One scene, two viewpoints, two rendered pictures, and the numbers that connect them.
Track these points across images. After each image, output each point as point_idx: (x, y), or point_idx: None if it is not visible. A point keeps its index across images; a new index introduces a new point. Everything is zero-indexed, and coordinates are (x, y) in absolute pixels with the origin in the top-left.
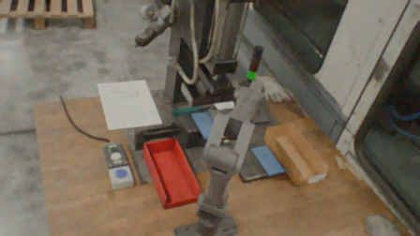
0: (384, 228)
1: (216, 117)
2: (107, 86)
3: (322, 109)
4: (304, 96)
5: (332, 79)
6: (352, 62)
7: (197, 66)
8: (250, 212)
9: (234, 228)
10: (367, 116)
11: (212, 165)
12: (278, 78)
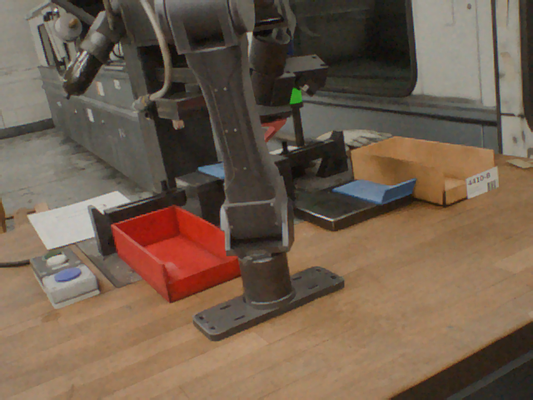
0: None
1: None
2: (47, 213)
3: (451, 128)
4: (413, 138)
5: (441, 70)
6: (456, 12)
7: (162, 37)
8: (363, 257)
9: (334, 279)
10: (523, 56)
11: (184, 25)
12: None
